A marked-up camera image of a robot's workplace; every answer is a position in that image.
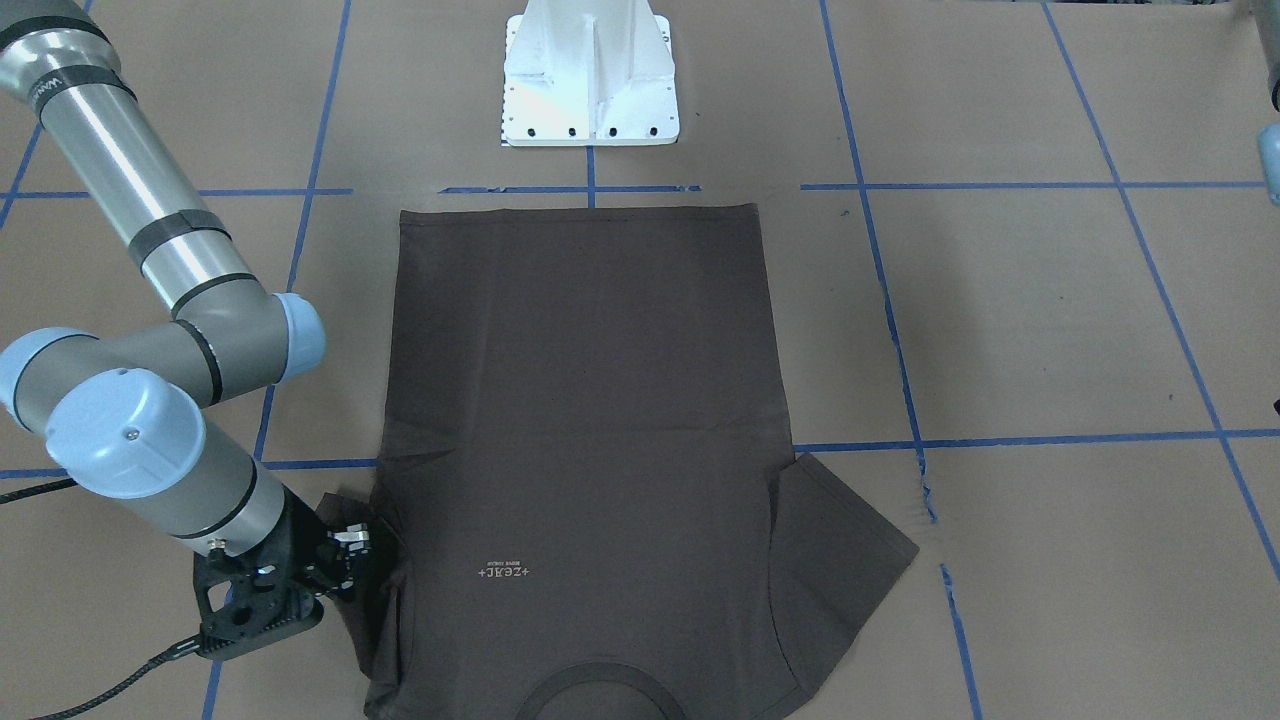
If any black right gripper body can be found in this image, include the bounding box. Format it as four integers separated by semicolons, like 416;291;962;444
193;489;346;661

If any dark brown t-shirt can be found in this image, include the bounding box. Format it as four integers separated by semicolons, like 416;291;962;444
321;204;918;719

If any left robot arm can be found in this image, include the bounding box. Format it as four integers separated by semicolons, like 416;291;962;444
1243;1;1279;208

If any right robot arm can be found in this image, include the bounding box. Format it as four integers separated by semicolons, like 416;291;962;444
3;1;371;660

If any white camera pillar base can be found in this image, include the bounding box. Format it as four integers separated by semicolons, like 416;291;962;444
500;1;681;147

